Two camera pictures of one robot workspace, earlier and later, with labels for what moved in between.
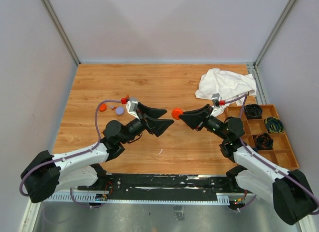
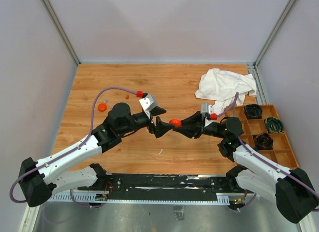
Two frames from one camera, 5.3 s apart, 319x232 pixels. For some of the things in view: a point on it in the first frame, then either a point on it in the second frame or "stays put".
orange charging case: x=176 y=112 → x=177 y=122
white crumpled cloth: x=229 y=85 stays put
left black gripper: x=153 y=125 stays put
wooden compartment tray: x=281 y=153 stays put
